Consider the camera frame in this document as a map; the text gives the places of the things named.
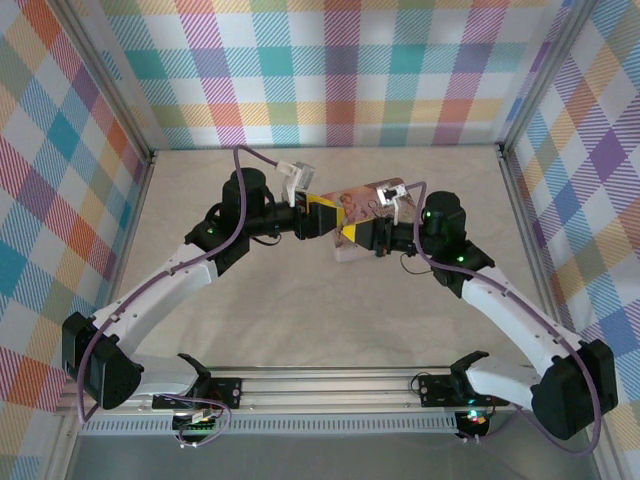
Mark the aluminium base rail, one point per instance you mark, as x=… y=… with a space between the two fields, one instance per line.
x=325 y=387

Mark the aluminium frame post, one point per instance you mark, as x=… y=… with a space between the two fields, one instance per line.
x=110 y=85
x=545 y=75

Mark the pink printed box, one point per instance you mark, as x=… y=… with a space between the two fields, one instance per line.
x=357 y=200

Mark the aluminium floor frame bar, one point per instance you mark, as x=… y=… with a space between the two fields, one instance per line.
x=137 y=210
x=530 y=240

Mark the small circuit board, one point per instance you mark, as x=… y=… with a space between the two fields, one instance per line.
x=475 y=422
x=197 y=425

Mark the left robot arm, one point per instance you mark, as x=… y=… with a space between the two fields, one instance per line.
x=165 y=280

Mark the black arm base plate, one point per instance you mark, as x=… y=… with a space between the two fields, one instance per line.
x=435 y=392
x=230 y=392

